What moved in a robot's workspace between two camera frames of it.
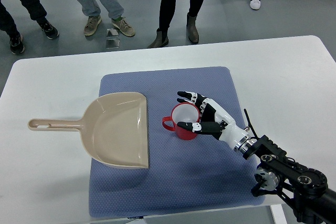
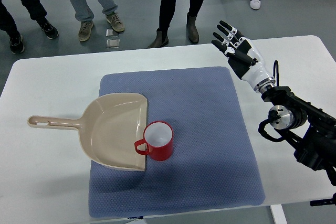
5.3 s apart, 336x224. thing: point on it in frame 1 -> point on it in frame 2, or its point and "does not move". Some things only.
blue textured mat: (201, 172) does not move
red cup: (185, 112) -> (158, 136)
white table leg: (278, 214) does not move
